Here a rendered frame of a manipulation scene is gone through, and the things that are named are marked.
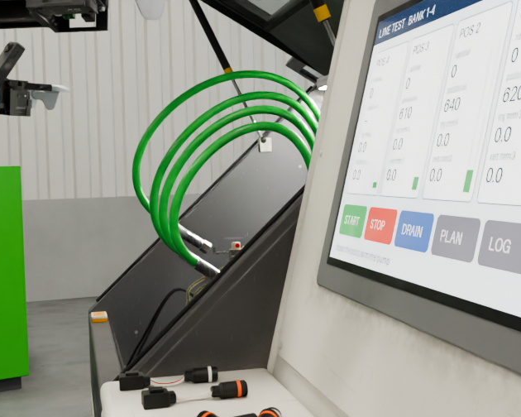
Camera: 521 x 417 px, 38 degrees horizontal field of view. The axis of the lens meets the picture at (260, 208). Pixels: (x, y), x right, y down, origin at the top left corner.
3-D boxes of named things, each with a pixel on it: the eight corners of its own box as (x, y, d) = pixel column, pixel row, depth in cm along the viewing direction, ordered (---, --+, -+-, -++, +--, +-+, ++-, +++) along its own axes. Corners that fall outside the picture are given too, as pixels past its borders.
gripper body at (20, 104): (17, 114, 180) (-32, 112, 171) (18, 78, 179) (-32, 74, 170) (34, 117, 175) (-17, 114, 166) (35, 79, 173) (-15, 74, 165)
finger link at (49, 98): (68, 110, 181) (29, 108, 177) (69, 85, 180) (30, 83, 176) (71, 111, 178) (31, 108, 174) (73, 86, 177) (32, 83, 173)
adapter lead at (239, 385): (144, 410, 85) (143, 392, 85) (141, 405, 87) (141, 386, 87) (248, 399, 88) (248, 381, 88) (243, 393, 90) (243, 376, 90)
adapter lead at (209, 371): (119, 391, 92) (118, 375, 92) (119, 386, 94) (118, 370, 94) (218, 384, 95) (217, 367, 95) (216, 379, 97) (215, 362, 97)
